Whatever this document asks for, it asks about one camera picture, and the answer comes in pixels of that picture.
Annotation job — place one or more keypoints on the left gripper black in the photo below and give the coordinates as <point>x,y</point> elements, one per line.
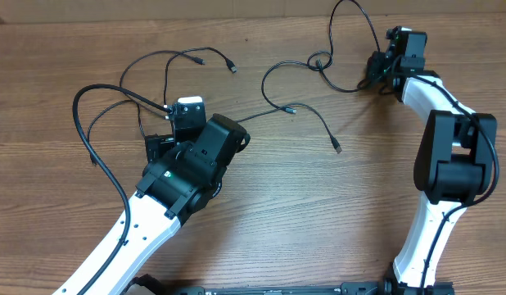
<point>158,147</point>

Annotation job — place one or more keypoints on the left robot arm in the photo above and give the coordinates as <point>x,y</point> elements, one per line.
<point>171,189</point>

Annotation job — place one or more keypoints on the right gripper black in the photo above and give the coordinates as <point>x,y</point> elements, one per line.
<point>376,60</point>

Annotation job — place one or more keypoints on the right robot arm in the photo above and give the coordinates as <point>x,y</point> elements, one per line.
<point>456,167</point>

